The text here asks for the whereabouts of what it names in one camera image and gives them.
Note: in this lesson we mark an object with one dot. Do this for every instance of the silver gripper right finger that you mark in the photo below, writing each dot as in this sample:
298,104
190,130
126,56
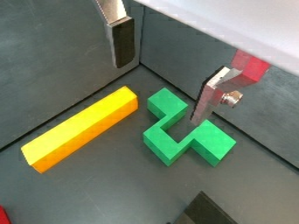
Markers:
219,90

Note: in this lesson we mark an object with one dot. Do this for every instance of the silver black-tipped gripper left finger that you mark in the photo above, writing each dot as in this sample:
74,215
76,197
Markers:
120,30

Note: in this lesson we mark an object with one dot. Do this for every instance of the long yellow block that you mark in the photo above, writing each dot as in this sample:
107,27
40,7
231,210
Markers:
55,144

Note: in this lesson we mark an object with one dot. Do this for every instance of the red base board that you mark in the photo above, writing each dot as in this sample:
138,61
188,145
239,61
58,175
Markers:
4,219

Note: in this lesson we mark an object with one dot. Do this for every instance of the green zigzag block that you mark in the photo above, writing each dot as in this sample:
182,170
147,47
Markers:
172,136

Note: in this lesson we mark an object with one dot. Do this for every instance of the black stepped block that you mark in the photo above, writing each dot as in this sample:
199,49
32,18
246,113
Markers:
203,211

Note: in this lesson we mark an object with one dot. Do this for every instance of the white camera mount housing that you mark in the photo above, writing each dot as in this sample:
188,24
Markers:
258,26

